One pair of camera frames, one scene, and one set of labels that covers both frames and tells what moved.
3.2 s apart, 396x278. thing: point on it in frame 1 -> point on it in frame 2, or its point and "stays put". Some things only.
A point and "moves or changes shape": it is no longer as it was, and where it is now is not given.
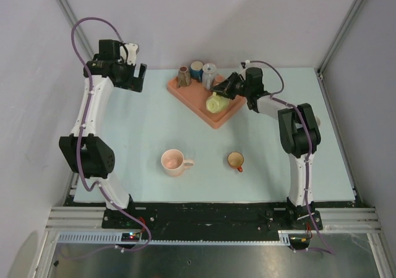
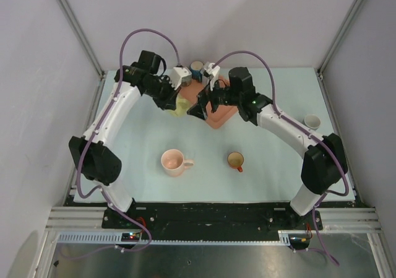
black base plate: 211,218 stays put
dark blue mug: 197,70 stays put
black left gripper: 135,83 -> 168,102
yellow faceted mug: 216,103 moves or changes shape
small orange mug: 235,160 stays put
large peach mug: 174,163 stays put
